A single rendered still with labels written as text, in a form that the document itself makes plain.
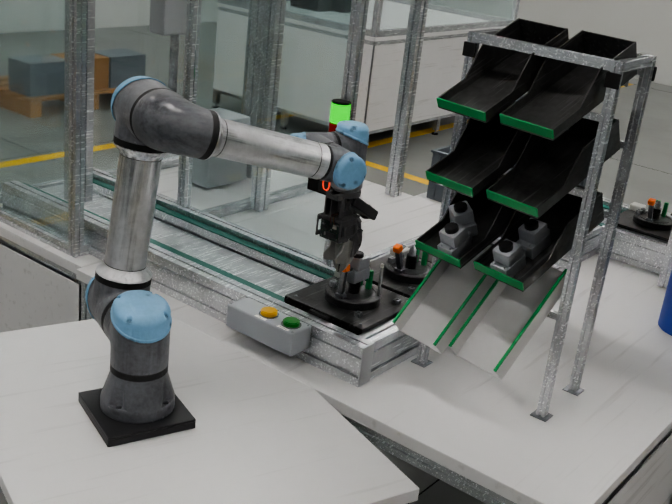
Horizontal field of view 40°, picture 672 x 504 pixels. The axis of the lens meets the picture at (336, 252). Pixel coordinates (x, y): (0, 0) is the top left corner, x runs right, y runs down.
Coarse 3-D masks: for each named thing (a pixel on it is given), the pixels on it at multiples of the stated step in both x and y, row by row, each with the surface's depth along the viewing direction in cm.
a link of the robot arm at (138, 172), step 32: (128, 96) 179; (128, 128) 180; (128, 160) 183; (160, 160) 186; (128, 192) 185; (128, 224) 187; (128, 256) 190; (96, 288) 192; (128, 288) 191; (96, 320) 194
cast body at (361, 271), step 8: (360, 256) 226; (368, 256) 228; (352, 264) 227; (360, 264) 226; (368, 264) 229; (352, 272) 226; (360, 272) 227; (368, 272) 230; (352, 280) 226; (360, 280) 228
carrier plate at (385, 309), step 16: (304, 288) 235; (320, 288) 236; (304, 304) 226; (320, 304) 227; (384, 304) 231; (400, 304) 232; (336, 320) 221; (352, 320) 220; (368, 320) 221; (384, 320) 223
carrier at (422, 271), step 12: (408, 252) 263; (372, 264) 255; (384, 264) 251; (408, 264) 249; (420, 264) 253; (384, 276) 248; (396, 276) 245; (408, 276) 244; (420, 276) 245; (384, 288) 242; (396, 288) 241
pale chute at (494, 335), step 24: (504, 288) 209; (528, 288) 206; (552, 288) 198; (480, 312) 206; (504, 312) 205; (528, 312) 203; (456, 336) 203; (480, 336) 205; (504, 336) 202; (528, 336) 198; (480, 360) 202; (504, 360) 195
